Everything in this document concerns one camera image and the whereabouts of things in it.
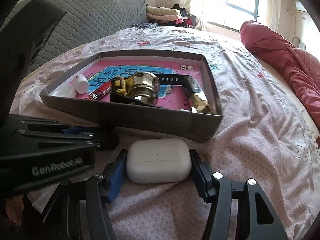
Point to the pile of folded clothes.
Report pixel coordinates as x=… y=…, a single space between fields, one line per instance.
x=167 y=17

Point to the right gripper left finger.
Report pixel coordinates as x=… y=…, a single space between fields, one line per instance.
x=102 y=189

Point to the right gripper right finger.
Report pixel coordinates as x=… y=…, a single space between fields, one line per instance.
x=215 y=189

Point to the white bottle cap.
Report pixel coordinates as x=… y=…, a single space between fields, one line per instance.
x=67 y=91

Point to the small white pill bottle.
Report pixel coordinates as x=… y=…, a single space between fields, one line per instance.
x=81 y=84

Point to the red lighter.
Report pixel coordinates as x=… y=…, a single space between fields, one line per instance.
x=100 y=92

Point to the red quilted duvet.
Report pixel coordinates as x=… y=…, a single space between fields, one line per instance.
x=297 y=67

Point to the black and gold wristwatch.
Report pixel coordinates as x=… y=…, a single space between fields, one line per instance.
x=198 y=100

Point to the grey cardboard tray box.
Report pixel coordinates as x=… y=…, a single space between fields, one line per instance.
x=194 y=126

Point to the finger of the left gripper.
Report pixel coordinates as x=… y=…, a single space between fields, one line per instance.
x=100 y=139
x=38 y=127

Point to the right beige curtain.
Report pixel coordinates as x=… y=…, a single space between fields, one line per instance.
x=273 y=11

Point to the grey quilted headboard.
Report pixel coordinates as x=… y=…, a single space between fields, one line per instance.
x=87 y=21

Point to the pink floral bed sheet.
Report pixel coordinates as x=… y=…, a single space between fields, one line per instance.
x=265 y=134

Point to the white earbuds case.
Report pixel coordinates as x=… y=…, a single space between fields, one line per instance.
x=157 y=161

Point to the white air conditioner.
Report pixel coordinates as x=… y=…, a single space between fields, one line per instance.
x=300 y=7

